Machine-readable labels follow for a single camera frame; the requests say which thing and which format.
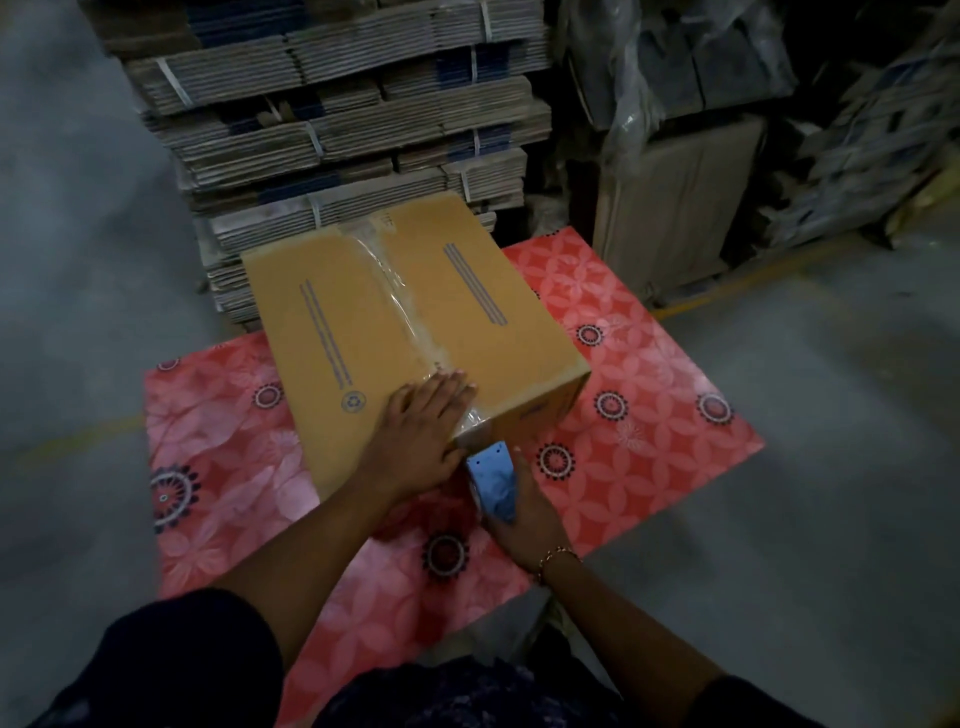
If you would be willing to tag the person's right hand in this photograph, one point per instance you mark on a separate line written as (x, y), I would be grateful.
(536, 525)

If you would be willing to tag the person's left forearm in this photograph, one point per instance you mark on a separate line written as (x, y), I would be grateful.
(315, 555)

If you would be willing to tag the blue tape dispenser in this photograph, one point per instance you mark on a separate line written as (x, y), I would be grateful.
(491, 480)

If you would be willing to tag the stack of flattened cardboard boxes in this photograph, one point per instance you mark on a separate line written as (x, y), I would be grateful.
(337, 127)

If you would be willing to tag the person's left fingers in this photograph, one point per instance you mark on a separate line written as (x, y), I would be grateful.
(439, 394)

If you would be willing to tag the person's left hand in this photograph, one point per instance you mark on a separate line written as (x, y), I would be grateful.
(412, 442)

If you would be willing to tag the person's right fingers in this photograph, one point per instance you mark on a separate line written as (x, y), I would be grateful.
(521, 472)

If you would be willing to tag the dark patterned garment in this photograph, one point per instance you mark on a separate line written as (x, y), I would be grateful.
(187, 660)

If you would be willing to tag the clear packing tape strip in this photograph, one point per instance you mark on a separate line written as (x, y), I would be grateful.
(405, 300)

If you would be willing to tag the tall plain cardboard carton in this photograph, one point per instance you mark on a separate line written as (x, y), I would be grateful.
(675, 202)

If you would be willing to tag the plastic-wrapped pile of goods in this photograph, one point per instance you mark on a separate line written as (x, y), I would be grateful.
(675, 60)

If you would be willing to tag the brown cardboard box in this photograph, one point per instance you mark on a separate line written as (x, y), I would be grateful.
(337, 337)

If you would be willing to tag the person's right forearm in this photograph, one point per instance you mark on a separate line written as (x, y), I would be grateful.
(630, 630)

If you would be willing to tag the red floral mat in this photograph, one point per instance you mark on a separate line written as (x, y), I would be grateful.
(637, 420)

